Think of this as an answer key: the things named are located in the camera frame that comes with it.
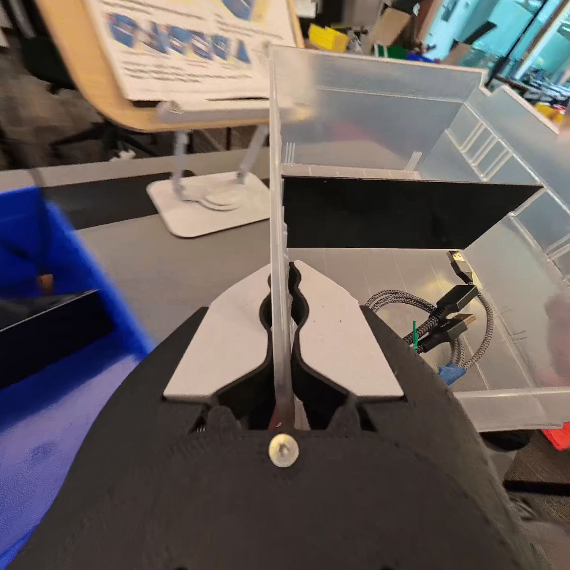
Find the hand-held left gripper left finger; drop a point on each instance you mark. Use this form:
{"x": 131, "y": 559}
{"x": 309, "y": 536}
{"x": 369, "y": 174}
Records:
{"x": 214, "y": 356}

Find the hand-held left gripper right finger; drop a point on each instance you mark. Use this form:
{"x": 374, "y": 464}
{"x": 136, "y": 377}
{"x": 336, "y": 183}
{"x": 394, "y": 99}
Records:
{"x": 352, "y": 356}

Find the slim black usb hub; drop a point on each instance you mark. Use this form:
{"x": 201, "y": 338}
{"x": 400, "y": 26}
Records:
{"x": 53, "y": 334}

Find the blue plastic bin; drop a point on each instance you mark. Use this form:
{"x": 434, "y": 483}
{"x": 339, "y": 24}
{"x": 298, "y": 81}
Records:
{"x": 53, "y": 249}

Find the clear plastic bin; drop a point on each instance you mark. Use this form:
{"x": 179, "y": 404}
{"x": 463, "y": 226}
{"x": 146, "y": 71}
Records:
{"x": 374, "y": 116}

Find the black bin divider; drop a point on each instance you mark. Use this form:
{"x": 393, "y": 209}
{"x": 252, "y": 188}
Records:
{"x": 401, "y": 214}

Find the instruction sheet on stand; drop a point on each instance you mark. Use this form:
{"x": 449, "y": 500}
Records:
{"x": 80, "y": 80}

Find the yellow plastic bin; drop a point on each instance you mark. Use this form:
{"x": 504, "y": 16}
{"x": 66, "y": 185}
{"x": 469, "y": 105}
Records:
{"x": 327, "y": 38}

